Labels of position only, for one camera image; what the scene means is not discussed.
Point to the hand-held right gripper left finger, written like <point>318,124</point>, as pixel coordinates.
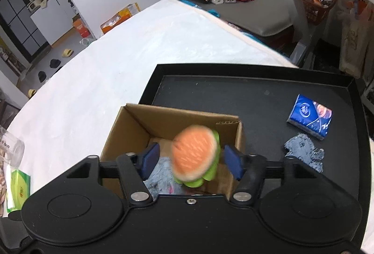
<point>150,161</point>

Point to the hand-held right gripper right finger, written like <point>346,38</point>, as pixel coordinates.
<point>233,162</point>

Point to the grey fluffy plush toy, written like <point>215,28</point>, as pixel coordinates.
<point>160,179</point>

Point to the brown cardboard box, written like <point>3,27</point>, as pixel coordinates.
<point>137,125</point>

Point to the burger plush toy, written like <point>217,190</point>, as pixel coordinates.
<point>192,151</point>

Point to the black tray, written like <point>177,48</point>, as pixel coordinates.
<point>248,96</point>

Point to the denim heart cushion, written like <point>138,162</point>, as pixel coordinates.
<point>304,150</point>

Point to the purple snack packet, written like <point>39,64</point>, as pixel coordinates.
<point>309,116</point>

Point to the green tissue pack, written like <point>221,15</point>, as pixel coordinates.
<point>19,188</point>

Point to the yellow slipper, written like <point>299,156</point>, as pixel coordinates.
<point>32,93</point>
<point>68,53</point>

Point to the black slipper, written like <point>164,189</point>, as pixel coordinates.
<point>42,76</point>
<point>54,63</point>

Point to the clear plastic container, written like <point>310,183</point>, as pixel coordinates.
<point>11,148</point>

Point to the orange cardboard box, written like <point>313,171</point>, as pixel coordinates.
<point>119,17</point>

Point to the grey seat cushion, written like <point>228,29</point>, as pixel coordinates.
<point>263,17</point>

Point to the red cardboard box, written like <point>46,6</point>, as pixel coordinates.
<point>81,27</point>

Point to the white charger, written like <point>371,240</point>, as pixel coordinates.
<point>217,0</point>

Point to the cream tote bag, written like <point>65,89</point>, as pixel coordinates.
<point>355,43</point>

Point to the red basket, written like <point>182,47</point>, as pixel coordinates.
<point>317,5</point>

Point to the white cabinet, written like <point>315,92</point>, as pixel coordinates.
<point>52,11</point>

